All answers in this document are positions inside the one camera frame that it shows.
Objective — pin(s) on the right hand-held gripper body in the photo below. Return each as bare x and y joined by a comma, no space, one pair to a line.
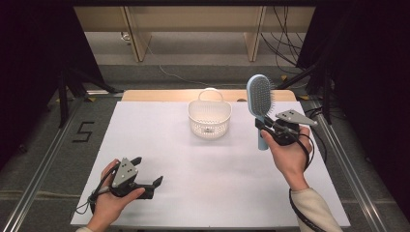
295,117

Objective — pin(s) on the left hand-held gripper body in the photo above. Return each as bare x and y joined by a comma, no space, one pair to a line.
124,174

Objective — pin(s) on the light blue hairbrush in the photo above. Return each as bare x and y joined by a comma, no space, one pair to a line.
259,93

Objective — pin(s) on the white plastic basket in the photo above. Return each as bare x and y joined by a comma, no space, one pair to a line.
209,127

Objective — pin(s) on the person's left hand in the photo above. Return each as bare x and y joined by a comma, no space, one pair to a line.
108,208

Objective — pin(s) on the person's right hand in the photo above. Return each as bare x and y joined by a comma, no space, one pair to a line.
290,161

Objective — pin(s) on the black metal stand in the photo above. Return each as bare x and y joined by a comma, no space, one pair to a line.
327,96
63,96

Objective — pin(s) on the white table cover sheet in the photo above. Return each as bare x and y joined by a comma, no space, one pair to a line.
199,193

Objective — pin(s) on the black curtain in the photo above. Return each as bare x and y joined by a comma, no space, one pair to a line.
370,80
29,64

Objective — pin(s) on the beige wooden desk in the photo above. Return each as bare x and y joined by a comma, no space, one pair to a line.
193,19

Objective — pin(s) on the metal floor rail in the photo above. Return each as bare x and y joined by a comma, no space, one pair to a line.
38,174
351,167

